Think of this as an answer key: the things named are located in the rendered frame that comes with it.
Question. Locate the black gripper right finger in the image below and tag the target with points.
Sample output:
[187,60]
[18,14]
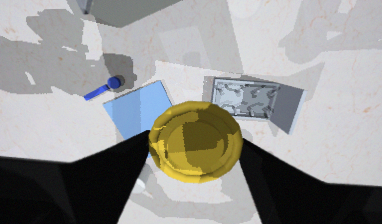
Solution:
[284,194]

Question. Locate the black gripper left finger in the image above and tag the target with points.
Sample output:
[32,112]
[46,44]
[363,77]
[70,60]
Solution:
[92,190]

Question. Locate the light blue square mat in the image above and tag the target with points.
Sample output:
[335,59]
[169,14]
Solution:
[136,112]

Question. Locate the yellow plate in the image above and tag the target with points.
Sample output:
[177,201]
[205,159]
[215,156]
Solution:
[195,142]

